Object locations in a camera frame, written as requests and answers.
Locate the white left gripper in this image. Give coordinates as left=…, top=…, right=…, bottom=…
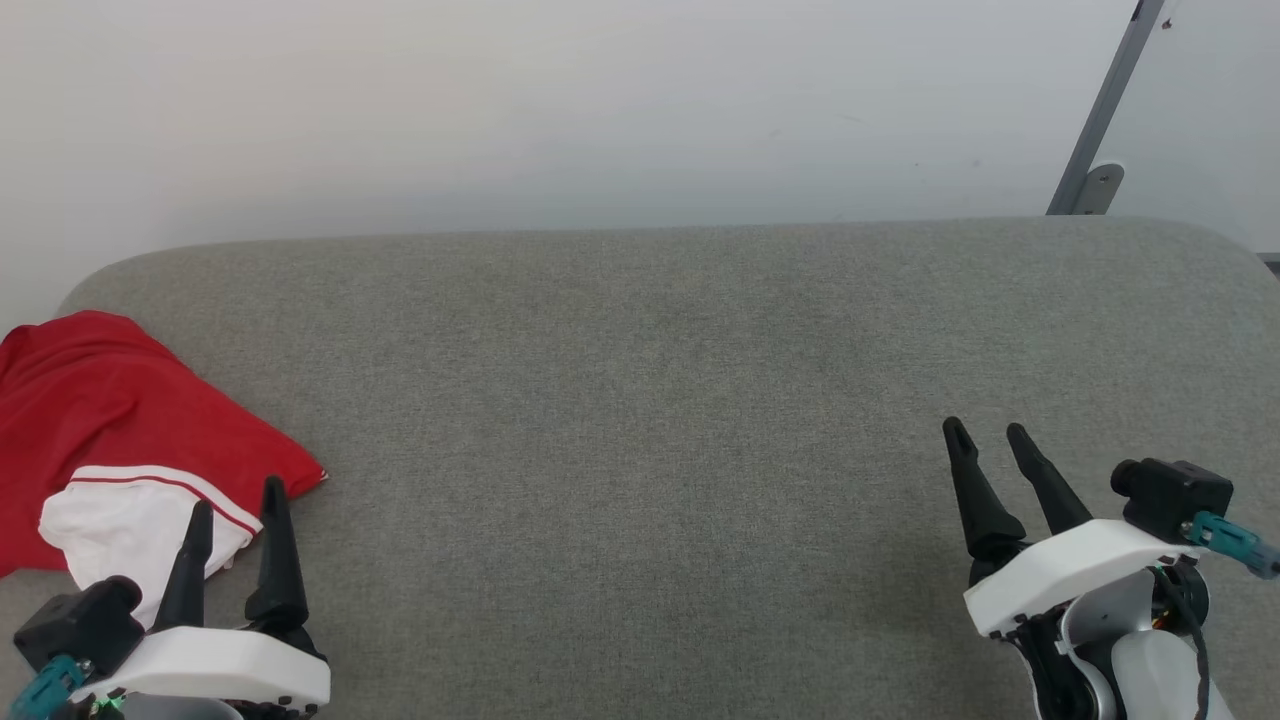
left=72, top=476, right=332, bottom=713

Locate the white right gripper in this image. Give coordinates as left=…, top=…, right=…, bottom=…
left=942, top=416, right=1203, bottom=639

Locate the red and white garment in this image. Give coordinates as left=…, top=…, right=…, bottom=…
left=0, top=310, right=329, bottom=631

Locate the grey fabric sofa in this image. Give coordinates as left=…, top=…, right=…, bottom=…
left=0, top=215, right=1280, bottom=720

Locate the grey metal pole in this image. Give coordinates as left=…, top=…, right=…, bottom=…
left=1045, top=0, right=1167, bottom=217

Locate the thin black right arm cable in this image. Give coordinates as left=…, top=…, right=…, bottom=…
left=1148, top=564, right=1213, bottom=720

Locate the teal left camera connector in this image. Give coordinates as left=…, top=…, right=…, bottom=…
left=8, top=654, right=89, bottom=720

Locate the teal camera connector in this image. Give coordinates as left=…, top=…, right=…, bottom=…
left=1188, top=511, right=1280, bottom=582
left=8, top=654, right=89, bottom=720

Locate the teal right camera connector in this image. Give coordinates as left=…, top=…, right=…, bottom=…
left=1188, top=511, right=1280, bottom=582

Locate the grey metal pole bracket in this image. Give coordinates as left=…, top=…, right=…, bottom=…
left=1077, top=162, right=1127, bottom=217

